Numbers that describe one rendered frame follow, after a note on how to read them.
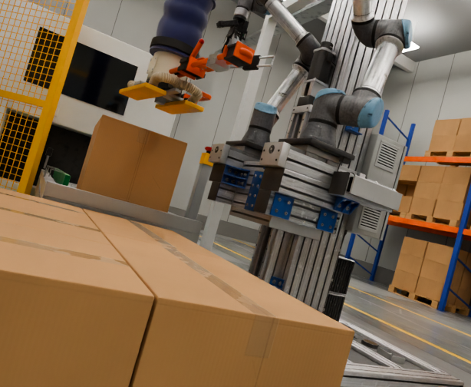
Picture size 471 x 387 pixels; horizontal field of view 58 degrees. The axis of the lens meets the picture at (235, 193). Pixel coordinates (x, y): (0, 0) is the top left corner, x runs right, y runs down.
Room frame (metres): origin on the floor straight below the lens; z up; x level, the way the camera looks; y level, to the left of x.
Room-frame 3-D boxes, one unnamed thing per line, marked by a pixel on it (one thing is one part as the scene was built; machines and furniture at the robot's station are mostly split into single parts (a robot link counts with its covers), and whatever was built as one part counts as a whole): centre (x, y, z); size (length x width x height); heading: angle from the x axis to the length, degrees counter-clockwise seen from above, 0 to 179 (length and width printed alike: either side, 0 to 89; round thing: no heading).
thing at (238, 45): (1.43, 0.12, 1.22); 0.08 x 0.07 x 0.05; 34
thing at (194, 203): (2.60, 0.22, 0.50); 0.07 x 0.07 x 1.00; 25
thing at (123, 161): (2.19, 0.58, 0.75); 0.60 x 0.40 x 0.40; 22
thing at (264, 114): (2.13, -0.03, 1.20); 0.13 x 0.12 x 0.14; 178
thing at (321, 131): (1.68, -0.26, 1.09); 0.15 x 0.15 x 0.10
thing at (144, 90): (1.88, 0.53, 1.11); 0.34 x 0.10 x 0.05; 34
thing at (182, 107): (1.98, 0.37, 1.11); 0.34 x 0.10 x 0.05; 34
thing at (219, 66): (1.54, 0.19, 1.21); 0.07 x 0.07 x 0.04; 34
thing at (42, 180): (2.79, 1.23, 0.50); 2.31 x 0.05 x 0.19; 25
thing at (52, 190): (1.87, 0.43, 0.58); 0.70 x 0.03 x 0.06; 115
